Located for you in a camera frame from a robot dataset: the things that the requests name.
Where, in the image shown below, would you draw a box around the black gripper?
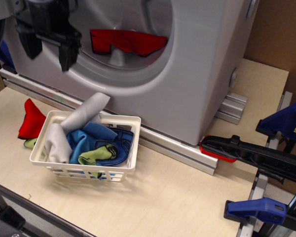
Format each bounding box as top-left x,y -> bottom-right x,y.
15,0 -> 82,72

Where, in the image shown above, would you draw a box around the red felt garment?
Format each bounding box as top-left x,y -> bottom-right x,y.
90,29 -> 168,57

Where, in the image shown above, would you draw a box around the white plastic laundry basket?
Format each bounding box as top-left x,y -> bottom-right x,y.
30,111 -> 141,182

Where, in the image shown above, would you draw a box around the grey toy washing machine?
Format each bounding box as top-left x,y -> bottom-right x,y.
5,0 -> 259,145

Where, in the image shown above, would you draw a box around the blue clamp at left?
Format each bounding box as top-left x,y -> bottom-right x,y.
0,40 -> 16,74

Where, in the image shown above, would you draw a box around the red felt cloth on table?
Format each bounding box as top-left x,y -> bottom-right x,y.
18,99 -> 46,140

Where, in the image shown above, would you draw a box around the green felt piece beside basket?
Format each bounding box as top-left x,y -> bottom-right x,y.
24,138 -> 37,149

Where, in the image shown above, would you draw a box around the light blue felt cloth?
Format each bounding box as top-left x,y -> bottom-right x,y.
66,121 -> 118,164

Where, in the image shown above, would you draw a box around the grey felt cloth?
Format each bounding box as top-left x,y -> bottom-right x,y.
44,92 -> 110,163

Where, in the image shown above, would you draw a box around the light green felt garment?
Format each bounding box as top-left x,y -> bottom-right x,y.
78,144 -> 118,166

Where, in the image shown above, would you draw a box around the blue felt jeans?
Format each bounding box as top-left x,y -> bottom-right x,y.
95,127 -> 134,166

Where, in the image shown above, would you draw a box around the short aluminium extrusion block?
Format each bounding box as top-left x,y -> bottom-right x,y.
215,92 -> 248,125

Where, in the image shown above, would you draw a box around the brown cardboard board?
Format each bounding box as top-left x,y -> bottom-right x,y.
245,0 -> 296,101

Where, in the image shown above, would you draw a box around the blue Irwin clamp upper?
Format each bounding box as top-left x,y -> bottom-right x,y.
256,103 -> 296,141

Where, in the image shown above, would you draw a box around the black red bar clamp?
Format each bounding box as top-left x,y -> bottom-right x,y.
200,135 -> 296,183

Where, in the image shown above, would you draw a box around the black metal table frame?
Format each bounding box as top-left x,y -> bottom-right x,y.
0,185 -> 93,237

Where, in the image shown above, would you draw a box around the long aluminium extrusion rail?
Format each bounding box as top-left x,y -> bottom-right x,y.
0,69 -> 218,175

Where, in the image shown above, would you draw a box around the blue clamp handle lower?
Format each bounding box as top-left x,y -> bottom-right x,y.
223,197 -> 296,231

